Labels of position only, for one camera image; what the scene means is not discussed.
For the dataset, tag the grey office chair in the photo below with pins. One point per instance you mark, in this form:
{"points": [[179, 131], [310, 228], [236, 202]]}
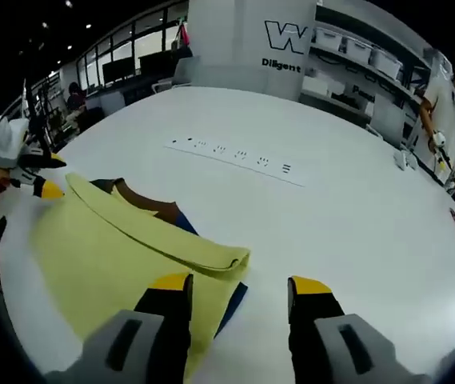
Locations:
{"points": [[186, 71], [389, 120]]}

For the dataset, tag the row of white storage bins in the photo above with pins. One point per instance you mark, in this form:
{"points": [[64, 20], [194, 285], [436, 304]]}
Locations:
{"points": [[359, 47]]}

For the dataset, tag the yellow blue dark garment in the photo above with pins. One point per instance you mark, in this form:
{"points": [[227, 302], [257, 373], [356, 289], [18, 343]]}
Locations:
{"points": [[103, 248]]}

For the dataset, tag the black computer monitor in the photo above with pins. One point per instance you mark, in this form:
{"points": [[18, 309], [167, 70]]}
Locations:
{"points": [[118, 71], [157, 63]]}

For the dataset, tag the small white object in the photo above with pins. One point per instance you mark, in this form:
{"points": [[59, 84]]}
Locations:
{"points": [[405, 160]]}

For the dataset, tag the black items on shelf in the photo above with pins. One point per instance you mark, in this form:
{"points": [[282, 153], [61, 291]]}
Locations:
{"points": [[343, 97]]}

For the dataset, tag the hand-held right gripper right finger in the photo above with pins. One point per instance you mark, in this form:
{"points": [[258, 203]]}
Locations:
{"points": [[339, 352]]}

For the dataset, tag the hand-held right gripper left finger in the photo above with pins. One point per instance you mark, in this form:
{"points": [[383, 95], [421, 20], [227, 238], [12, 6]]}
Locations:
{"points": [[123, 352]]}

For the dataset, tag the white cardboard box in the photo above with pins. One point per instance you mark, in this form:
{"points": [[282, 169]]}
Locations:
{"points": [[317, 86]]}

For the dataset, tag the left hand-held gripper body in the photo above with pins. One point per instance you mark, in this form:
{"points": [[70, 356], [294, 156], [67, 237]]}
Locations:
{"points": [[11, 138]]}

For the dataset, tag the grey metal shelving rack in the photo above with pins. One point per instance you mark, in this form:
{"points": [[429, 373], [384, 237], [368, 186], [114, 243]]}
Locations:
{"points": [[355, 61]]}

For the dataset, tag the white inset power strip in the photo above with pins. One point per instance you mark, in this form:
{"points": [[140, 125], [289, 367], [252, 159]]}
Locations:
{"points": [[243, 156]]}

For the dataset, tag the small black object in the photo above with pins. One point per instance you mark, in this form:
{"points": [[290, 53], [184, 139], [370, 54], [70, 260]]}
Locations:
{"points": [[0, 230]]}

